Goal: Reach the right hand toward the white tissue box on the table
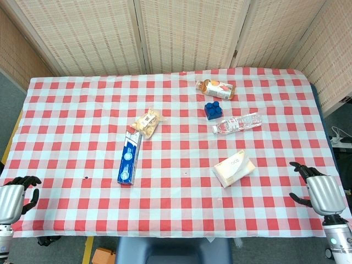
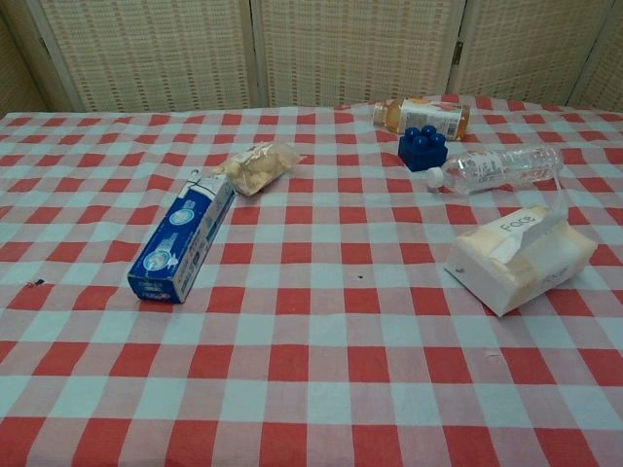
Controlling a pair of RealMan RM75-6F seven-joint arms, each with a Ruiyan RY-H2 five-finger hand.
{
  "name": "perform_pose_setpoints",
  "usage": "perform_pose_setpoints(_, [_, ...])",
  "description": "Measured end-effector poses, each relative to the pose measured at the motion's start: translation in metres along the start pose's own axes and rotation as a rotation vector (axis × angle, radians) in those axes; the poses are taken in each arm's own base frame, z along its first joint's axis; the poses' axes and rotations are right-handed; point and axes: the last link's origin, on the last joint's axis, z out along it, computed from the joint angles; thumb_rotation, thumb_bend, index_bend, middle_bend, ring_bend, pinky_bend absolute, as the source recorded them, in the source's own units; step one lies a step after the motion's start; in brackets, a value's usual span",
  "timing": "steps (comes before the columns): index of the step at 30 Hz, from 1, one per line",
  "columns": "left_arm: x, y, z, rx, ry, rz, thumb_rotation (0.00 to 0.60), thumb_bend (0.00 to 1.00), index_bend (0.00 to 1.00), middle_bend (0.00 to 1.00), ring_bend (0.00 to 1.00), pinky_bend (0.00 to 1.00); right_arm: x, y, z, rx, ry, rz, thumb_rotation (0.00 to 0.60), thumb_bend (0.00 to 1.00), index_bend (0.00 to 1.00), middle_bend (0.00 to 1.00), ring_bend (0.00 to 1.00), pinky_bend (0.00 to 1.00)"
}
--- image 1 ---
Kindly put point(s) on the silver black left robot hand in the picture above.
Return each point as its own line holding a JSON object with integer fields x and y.
{"x": 11, "y": 202}

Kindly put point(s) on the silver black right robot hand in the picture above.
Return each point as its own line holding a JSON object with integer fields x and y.
{"x": 324, "y": 195}

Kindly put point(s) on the yellow white tissue pack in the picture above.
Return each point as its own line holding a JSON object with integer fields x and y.
{"x": 233, "y": 169}

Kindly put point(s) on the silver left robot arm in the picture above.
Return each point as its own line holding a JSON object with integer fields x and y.
{"x": 5, "y": 242}

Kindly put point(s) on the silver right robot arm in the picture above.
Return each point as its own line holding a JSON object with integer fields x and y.
{"x": 339, "y": 239}

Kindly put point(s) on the red white checkered tablecloth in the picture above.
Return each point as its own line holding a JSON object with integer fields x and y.
{"x": 170, "y": 176}

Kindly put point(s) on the black caster base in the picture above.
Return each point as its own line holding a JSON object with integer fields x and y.
{"x": 48, "y": 240}

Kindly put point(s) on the orange cardboard box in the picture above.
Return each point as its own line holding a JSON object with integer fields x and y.
{"x": 103, "y": 255}

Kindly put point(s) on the clear plastic water bottle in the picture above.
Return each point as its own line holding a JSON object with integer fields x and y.
{"x": 236, "y": 124}

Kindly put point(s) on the blue white toothpaste box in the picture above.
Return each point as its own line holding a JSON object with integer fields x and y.
{"x": 129, "y": 158}

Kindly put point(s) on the blue toy building block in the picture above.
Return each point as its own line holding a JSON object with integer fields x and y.
{"x": 213, "y": 110}

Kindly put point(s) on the woven folding screen panel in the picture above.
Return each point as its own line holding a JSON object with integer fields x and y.
{"x": 189, "y": 33}
{"x": 330, "y": 55}
{"x": 82, "y": 35}
{"x": 19, "y": 52}
{"x": 269, "y": 33}

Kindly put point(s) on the orange juice bottle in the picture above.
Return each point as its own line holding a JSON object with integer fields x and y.
{"x": 217, "y": 88}

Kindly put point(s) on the clear bag of snacks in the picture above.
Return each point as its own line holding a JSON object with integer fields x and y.
{"x": 147, "y": 123}

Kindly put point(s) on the dark blue chair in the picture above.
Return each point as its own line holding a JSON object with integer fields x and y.
{"x": 173, "y": 251}

